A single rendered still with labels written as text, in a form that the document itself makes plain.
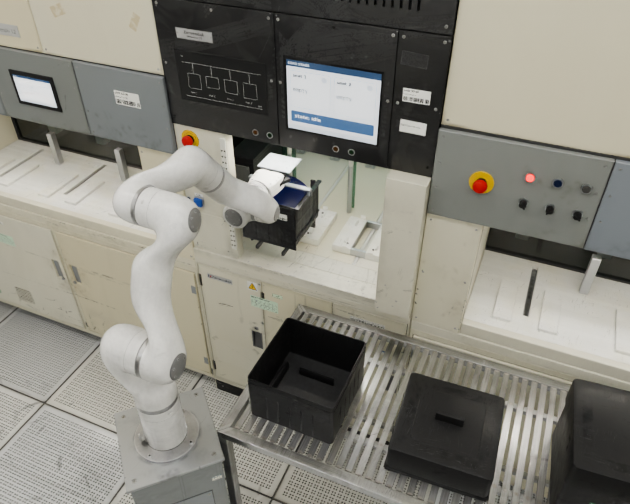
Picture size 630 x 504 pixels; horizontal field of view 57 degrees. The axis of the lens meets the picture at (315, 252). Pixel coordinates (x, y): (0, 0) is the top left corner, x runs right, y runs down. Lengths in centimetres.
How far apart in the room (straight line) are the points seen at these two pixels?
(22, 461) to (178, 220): 180
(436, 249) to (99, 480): 173
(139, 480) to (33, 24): 149
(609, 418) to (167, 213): 122
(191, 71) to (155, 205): 62
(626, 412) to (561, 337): 42
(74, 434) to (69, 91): 152
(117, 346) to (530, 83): 122
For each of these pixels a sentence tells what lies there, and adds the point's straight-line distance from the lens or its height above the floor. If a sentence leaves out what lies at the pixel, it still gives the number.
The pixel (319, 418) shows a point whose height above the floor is 87.
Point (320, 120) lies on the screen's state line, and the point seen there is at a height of 151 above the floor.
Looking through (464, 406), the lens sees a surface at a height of 86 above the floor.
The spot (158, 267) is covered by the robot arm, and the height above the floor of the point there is 138.
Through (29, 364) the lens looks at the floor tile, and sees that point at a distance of 331.
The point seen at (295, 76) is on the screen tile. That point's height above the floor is 163.
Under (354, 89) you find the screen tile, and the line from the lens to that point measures 167.
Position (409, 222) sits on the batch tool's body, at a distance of 175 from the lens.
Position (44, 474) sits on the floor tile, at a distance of 288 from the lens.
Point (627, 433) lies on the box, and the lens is 172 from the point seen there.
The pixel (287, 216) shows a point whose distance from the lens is 198.
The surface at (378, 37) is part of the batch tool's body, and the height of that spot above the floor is 177.
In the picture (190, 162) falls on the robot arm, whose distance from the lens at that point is 148.
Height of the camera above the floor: 228
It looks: 39 degrees down
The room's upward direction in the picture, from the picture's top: straight up
